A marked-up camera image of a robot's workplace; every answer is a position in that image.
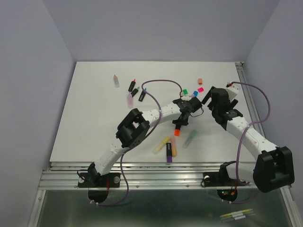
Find pastel green highlighter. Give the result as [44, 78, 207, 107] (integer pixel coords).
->
[182, 130, 198, 148]

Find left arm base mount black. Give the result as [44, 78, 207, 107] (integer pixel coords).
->
[77, 170, 121, 205]

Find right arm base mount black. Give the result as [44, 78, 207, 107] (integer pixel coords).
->
[201, 161, 245, 202]

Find pens on lower shelf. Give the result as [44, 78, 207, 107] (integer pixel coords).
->
[220, 209, 255, 222]

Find pink pen cap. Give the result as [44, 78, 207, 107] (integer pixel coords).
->
[197, 87, 204, 93]

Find pastel orange yellow highlighter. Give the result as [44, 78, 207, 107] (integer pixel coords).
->
[170, 135, 177, 157]

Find black highlighter purple cap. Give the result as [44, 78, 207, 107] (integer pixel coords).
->
[166, 143, 172, 163]

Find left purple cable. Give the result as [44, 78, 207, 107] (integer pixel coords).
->
[91, 79, 183, 206]

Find black highlighter green cap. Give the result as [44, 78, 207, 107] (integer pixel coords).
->
[131, 87, 140, 97]

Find black highlighter orange cap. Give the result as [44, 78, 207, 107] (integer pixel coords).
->
[174, 124, 181, 136]

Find aluminium rail frame front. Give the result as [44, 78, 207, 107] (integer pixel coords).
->
[38, 162, 220, 190]

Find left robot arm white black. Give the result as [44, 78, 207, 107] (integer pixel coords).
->
[88, 97, 202, 186]

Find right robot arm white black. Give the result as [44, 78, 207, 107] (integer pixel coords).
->
[202, 84, 295, 192]

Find clear marker orange tip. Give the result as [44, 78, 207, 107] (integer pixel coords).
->
[113, 75, 120, 87]

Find black highlighter blue cap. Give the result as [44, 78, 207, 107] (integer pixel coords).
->
[138, 88, 146, 102]

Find pastel purple highlighter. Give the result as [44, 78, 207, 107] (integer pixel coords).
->
[127, 92, 133, 109]

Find black highlighter pink tip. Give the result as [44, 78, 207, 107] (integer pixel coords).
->
[128, 79, 136, 92]

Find aluminium rail right side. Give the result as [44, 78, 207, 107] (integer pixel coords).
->
[235, 62, 265, 138]

